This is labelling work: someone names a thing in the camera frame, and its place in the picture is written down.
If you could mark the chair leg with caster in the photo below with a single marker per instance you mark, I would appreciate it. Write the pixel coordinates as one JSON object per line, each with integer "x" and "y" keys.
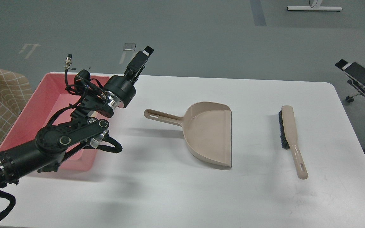
{"x": 351, "y": 98}

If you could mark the pink plastic bin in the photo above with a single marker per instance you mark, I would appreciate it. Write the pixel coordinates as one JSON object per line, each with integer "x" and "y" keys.
{"x": 49, "y": 97}

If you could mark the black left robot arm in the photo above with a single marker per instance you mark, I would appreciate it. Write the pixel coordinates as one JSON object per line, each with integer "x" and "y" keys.
{"x": 83, "y": 125}

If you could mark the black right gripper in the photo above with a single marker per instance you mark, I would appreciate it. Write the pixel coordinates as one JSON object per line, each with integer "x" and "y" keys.
{"x": 355, "y": 72}

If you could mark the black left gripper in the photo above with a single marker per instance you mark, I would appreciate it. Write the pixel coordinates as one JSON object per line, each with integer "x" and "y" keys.
{"x": 123, "y": 86}

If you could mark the beige hand brush black bristles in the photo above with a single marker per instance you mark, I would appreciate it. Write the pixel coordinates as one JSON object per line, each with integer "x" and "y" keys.
{"x": 289, "y": 139}

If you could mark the white desk base foot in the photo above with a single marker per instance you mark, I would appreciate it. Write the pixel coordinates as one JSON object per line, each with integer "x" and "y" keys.
{"x": 315, "y": 5}

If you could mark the beige plastic dustpan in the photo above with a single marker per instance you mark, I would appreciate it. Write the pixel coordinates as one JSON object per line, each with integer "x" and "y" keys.
{"x": 207, "y": 130}

